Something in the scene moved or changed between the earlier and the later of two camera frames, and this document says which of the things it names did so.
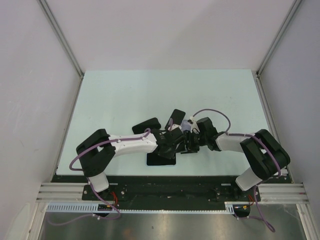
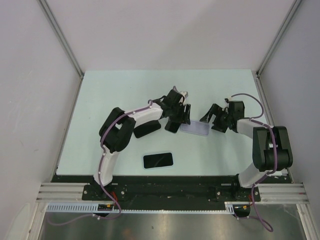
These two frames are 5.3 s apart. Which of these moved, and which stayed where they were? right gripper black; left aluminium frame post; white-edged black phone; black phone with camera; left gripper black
Moved: left gripper black; right gripper black; white-edged black phone
Stayed: left aluminium frame post; black phone with camera
